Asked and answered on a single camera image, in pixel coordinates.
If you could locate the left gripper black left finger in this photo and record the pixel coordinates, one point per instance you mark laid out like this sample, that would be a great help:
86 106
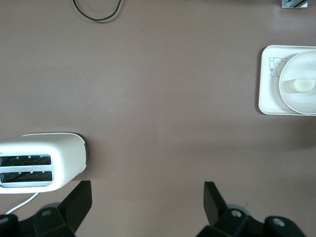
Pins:
74 207

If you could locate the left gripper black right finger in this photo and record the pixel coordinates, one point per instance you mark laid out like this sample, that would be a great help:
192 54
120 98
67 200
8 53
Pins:
214 212

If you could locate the cream round plate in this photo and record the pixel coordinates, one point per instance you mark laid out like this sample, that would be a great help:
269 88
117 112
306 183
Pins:
296 103

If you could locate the pale steamed bun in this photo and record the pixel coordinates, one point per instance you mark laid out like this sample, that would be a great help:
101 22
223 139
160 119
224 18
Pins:
303 85

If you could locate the cream two-slot toaster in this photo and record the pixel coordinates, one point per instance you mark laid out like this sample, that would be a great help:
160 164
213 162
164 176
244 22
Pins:
66 158

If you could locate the brown table mat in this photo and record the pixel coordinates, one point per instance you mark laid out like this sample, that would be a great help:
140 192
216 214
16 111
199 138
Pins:
160 98

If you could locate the cream rectangular rabbit tray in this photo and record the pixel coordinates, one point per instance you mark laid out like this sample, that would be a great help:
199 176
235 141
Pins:
269 93

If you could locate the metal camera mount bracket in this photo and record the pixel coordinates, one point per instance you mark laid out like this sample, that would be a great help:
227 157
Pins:
293 3

